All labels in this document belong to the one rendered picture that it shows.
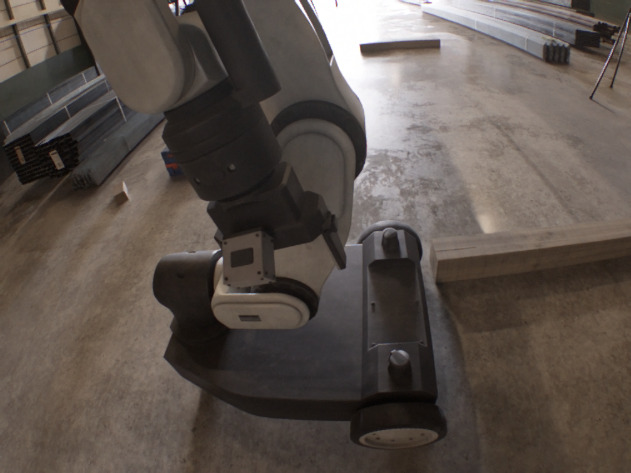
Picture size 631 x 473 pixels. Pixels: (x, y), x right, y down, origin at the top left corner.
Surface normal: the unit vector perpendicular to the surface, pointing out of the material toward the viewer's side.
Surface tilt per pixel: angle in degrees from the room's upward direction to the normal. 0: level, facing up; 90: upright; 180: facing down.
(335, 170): 90
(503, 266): 90
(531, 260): 90
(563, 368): 0
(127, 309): 0
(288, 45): 90
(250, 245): 32
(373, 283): 0
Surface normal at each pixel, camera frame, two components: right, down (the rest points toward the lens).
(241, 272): -0.36, -0.29
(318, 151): -0.09, 0.66
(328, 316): -0.16, -0.75
